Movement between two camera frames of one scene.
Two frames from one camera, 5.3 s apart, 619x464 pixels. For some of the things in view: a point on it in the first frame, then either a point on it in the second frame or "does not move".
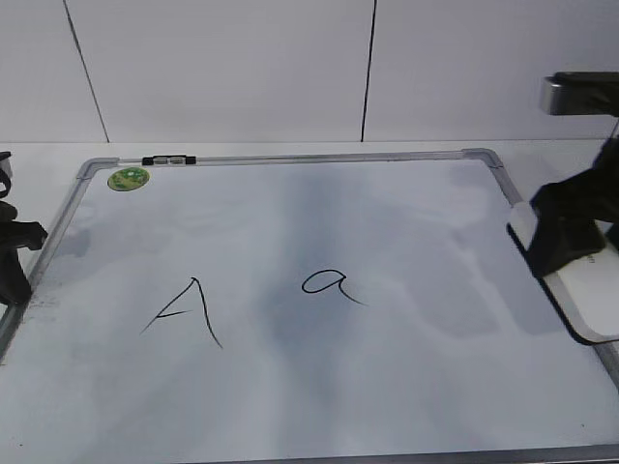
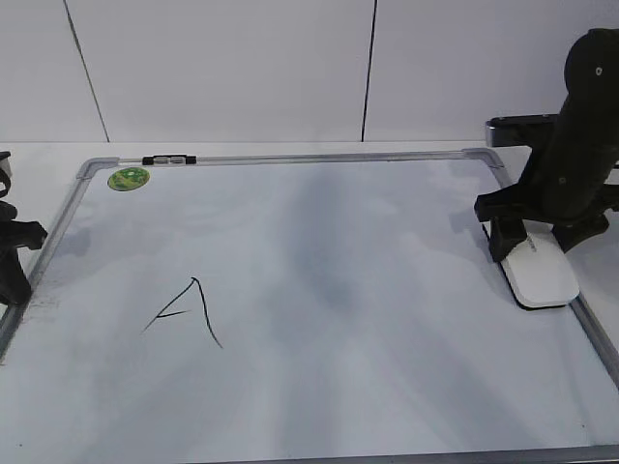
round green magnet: x=128 y=179 does not move
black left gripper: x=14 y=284 does not move
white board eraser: x=586 y=292 -> x=540 y=274
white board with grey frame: x=311 y=307 does not move
